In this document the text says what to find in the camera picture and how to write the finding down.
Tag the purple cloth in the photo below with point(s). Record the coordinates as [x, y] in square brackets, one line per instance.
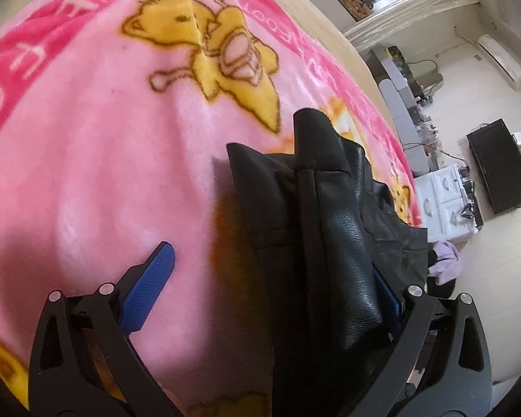
[445, 263]

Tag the white drawer cabinet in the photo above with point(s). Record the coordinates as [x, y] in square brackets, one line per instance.
[443, 204]

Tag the white air conditioner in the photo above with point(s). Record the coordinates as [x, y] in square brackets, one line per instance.
[501, 58]

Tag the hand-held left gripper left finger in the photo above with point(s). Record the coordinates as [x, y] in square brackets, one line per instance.
[150, 278]

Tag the cream curtain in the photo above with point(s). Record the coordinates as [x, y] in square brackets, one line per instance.
[417, 13]

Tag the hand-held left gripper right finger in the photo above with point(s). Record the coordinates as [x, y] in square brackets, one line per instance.
[393, 306]

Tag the black flat screen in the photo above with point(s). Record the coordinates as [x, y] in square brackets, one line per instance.
[499, 165]

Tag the small white box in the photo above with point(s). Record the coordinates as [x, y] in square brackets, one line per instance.
[520, 139]

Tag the pink printed blanket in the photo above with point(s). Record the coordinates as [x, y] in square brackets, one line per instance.
[91, 160]

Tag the black leather jacket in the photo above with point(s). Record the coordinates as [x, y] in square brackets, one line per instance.
[330, 208]

